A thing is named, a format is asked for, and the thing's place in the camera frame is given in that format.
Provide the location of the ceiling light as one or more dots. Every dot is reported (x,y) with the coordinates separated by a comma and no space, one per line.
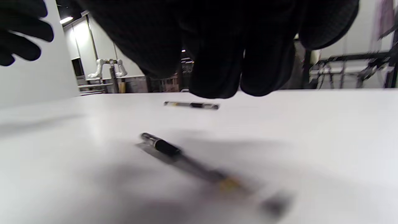
(66,20)

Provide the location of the black metal frame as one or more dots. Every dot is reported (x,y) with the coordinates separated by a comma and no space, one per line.
(357,57)

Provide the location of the clear pen with black grip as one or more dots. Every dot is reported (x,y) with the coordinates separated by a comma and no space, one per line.
(164,146)

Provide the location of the person's right hand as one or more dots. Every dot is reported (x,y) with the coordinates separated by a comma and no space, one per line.
(217,37)

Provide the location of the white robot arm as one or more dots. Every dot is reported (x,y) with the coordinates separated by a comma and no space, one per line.
(101,67)

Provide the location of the person's left hand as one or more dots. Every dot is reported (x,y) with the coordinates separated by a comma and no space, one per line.
(18,34)

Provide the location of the white table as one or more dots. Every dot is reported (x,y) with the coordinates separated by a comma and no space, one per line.
(311,140)

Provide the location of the clear pen with silver tip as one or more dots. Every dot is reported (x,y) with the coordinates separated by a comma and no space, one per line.
(191,105)

